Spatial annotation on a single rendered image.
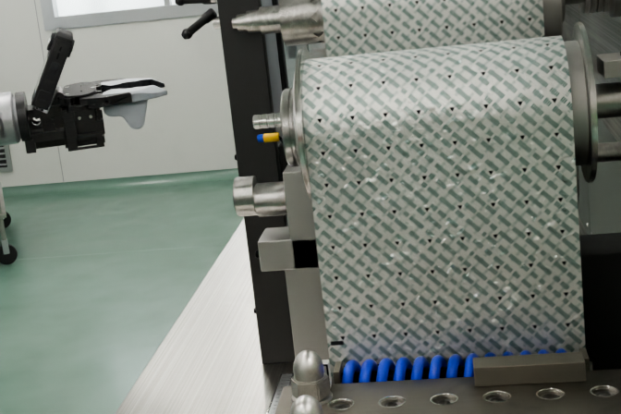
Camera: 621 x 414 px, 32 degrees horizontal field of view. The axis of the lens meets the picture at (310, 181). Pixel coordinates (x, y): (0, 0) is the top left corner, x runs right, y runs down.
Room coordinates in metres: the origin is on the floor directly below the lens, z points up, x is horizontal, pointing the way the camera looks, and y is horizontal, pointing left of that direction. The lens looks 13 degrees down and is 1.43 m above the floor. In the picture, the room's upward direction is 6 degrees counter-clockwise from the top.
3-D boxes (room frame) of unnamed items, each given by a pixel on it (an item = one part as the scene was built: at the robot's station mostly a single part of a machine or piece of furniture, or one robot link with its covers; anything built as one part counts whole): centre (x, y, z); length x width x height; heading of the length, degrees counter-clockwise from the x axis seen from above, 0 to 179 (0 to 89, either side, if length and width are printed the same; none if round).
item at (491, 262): (0.95, -0.12, 1.11); 0.23 x 0.01 x 0.18; 82
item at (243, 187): (1.07, 0.07, 1.18); 0.04 x 0.02 x 0.04; 172
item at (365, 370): (0.93, -0.12, 1.03); 0.21 x 0.04 x 0.03; 82
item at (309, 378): (0.90, 0.02, 1.05); 0.04 x 0.04 x 0.04
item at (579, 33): (0.99, -0.26, 1.25); 0.15 x 0.01 x 0.15; 172
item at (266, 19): (1.28, 0.04, 1.34); 0.06 x 0.03 x 0.03; 82
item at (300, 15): (1.28, -0.02, 1.34); 0.06 x 0.06 x 0.06; 82
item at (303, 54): (1.02, -0.01, 1.25); 0.15 x 0.01 x 0.15; 172
